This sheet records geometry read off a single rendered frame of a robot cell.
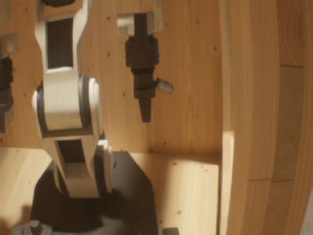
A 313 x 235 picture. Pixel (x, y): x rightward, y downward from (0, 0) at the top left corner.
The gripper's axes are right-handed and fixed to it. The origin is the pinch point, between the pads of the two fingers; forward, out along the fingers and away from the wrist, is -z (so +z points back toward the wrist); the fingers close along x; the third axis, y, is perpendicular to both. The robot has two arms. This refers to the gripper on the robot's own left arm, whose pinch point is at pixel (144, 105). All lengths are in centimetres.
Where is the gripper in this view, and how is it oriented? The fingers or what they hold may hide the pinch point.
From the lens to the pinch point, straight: 139.8
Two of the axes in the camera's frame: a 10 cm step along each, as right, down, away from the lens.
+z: -0.6, -9.5, -3.0
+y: 10.0, -0.8, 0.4
